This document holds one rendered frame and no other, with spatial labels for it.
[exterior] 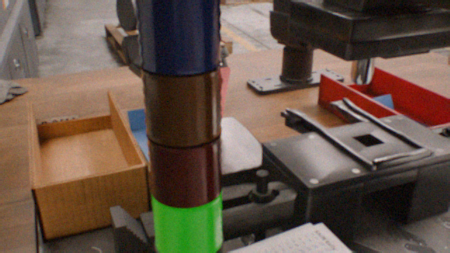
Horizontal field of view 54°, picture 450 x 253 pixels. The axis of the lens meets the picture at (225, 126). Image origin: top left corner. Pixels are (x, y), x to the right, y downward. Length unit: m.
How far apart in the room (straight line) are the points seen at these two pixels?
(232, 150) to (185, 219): 0.40
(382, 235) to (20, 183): 0.45
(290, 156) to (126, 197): 0.18
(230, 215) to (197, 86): 0.22
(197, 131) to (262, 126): 0.53
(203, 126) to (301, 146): 0.30
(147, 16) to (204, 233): 0.11
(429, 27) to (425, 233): 0.23
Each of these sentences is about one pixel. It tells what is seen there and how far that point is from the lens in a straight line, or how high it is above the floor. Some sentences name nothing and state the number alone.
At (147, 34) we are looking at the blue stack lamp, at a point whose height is 1.17.
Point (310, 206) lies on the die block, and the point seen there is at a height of 0.96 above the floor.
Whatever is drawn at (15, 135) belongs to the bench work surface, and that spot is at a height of 0.90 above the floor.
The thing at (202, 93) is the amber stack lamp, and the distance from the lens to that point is 0.20.
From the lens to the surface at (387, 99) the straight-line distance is 0.81.
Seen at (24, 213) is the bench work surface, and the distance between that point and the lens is 0.58.
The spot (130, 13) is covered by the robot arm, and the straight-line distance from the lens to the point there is 0.65.
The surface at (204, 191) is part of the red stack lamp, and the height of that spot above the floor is 1.09.
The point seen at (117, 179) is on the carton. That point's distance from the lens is 0.49.
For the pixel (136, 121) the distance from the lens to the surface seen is 0.68.
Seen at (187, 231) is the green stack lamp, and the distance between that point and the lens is 0.23.
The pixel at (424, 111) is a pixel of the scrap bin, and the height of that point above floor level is 0.92.
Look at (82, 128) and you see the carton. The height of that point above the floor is 0.91.
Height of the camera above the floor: 1.22
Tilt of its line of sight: 26 degrees down
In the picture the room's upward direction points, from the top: straight up
